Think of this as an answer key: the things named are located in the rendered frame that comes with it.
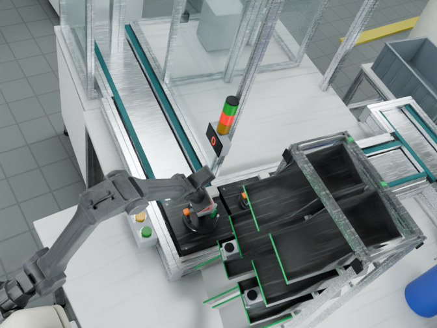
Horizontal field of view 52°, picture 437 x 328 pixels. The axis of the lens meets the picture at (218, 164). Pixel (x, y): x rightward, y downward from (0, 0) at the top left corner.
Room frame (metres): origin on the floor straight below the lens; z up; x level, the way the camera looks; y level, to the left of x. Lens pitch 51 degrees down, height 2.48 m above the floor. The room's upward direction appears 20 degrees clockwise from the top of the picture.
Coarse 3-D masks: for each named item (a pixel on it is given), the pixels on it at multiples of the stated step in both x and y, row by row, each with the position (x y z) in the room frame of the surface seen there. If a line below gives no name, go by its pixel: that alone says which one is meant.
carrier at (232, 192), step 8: (256, 176) 1.23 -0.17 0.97; (264, 176) 1.23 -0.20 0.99; (232, 184) 1.15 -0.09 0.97; (240, 184) 1.16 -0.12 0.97; (224, 192) 1.09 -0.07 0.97; (232, 192) 1.11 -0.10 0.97; (240, 192) 1.12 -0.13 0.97; (224, 200) 1.06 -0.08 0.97; (232, 200) 1.07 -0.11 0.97; (240, 200) 1.07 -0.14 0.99; (232, 208) 1.03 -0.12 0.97; (240, 208) 1.04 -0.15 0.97; (248, 208) 1.05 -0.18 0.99
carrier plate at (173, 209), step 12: (168, 204) 0.94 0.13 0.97; (180, 204) 0.96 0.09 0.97; (168, 216) 0.89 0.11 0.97; (180, 216) 0.91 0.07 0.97; (228, 216) 0.99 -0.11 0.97; (180, 228) 0.86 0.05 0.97; (216, 228) 0.92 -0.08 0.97; (228, 228) 0.94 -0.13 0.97; (180, 240) 0.81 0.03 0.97; (192, 240) 0.83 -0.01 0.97; (204, 240) 0.85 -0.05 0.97; (216, 240) 0.87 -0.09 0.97; (192, 252) 0.79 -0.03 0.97
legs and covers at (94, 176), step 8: (88, 136) 1.29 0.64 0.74; (88, 144) 1.29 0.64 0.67; (88, 152) 1.29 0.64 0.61; (88, 160) 1.29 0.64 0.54; (96, 160) 1.37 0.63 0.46; (88, 168) 1.29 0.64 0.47; (96, 168) 1.37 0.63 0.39; (88, 176) 1.29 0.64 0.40; (96, 176) 1.37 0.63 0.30; (88, 184) 1.29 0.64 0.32; (96, 184) 1.37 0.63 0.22
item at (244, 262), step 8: (224, 240) 0.74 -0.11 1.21; (272, 248) 0.75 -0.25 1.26; (248, 256) 0.71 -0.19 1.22; (256, 256) 0.71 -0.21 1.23; (224, 264) 0.66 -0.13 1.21; (232, 264) 0.67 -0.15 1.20; (240, 264) 0.68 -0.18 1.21; (248, 264) 0.68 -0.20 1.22; (232, 272) 0.65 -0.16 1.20; (240, 272) 0.65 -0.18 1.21; (248, 272) 0.65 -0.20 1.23
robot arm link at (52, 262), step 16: (112, 176) 0.57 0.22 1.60; (96, 192) 0.52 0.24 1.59; (112, 192) 0.53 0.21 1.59; (128, 192) 0.55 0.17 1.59; (80, 208) 0.48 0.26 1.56; (96, 208) 0.48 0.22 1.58; (112, 208) 0.50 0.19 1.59; (80, 224) 0.46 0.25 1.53; (96, 224) 0.47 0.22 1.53; (64, 240) 0.45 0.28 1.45; (80, 240) 0.46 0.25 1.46; (32, 256) 0.44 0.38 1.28; (48, 256) 0.43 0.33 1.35; (64, 256) 0.43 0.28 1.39; (48, 272) 0.41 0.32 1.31; (48, 288) 0.39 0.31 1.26
